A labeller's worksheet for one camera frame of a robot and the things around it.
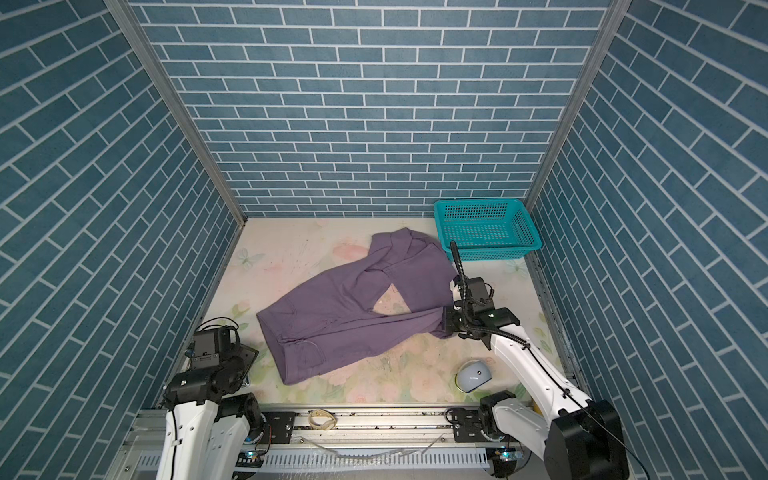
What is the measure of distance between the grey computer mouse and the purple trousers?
0.33 ft

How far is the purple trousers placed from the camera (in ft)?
2.74

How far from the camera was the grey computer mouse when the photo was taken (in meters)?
0.75
